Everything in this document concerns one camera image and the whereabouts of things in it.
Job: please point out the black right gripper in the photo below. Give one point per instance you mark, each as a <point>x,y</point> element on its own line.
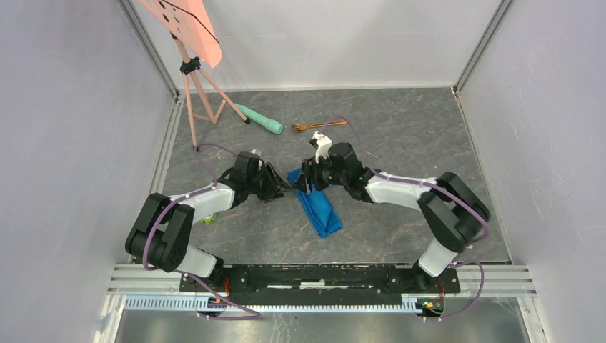
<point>310,175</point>

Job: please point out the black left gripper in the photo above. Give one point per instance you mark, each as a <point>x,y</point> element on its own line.
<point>271,193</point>

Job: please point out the blue cloth napkin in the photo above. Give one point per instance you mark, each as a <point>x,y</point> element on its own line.
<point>320,212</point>

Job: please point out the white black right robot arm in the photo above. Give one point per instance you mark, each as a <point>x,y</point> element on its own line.
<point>455,214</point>

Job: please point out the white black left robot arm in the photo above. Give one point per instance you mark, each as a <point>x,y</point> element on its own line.
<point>161,232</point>

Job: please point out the gold spoon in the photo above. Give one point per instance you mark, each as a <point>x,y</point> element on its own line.
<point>300,128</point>

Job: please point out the mint green flashlight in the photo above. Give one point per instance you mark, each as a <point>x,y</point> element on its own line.
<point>269,124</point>

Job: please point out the green owl toy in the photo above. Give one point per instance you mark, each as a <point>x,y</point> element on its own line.
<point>210,219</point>

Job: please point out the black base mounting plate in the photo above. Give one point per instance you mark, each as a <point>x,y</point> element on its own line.
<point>328,284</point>

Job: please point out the pink music stand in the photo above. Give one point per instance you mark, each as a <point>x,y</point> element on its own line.
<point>191,30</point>

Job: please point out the white cable duct strip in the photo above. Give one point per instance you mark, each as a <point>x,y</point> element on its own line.
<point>212,304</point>

